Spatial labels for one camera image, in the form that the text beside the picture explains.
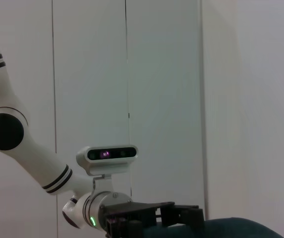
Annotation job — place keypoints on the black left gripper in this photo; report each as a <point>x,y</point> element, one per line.
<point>127,215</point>

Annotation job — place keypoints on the dark teal lunch bag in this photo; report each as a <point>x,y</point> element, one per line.
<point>219,229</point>

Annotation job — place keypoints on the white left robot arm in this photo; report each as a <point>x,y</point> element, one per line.
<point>45,158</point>

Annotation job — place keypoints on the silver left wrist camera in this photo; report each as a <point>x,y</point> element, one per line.
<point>107,155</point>

